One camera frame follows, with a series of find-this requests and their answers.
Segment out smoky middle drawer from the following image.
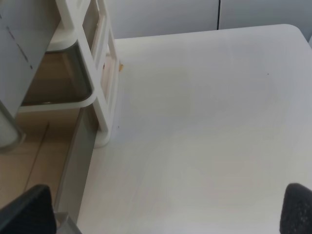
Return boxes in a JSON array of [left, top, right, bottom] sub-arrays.
[[19, 42, 96, 113]]

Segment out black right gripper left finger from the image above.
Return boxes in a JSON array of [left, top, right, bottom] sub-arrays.
[[0, 184, 57, 234]]

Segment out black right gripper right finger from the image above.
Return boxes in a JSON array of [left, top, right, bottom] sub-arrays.
[[279, 183, 312, 234]]

